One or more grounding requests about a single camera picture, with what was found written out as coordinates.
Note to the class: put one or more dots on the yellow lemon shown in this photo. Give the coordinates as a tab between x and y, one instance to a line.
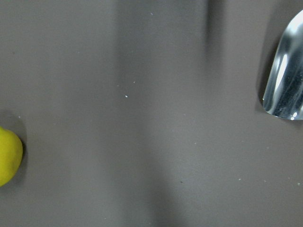
11	153

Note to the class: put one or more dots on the metal scoop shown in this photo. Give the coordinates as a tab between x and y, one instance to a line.
283	96

